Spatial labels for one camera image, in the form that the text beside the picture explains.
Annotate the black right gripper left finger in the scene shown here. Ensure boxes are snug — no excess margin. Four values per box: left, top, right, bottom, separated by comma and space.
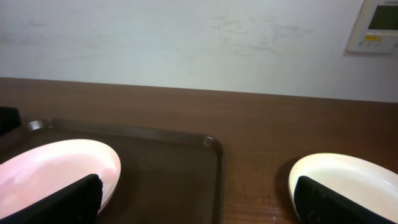
1, 174, 103, 224

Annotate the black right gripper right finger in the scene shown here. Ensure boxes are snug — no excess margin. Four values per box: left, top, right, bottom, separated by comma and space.
294, 176, 394, 224

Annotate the pink plate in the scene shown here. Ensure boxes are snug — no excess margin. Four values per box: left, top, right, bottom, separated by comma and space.
1, 139, 121, 218

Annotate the cream plate with red stain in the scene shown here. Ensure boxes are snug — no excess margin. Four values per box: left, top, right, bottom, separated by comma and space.
288, 153, 397, 223

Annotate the large brown tray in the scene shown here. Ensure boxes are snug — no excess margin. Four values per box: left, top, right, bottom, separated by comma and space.
1, 118, 224, 224

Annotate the white wall control panel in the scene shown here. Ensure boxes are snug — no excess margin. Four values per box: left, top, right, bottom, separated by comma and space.
346, 0, 397, 54

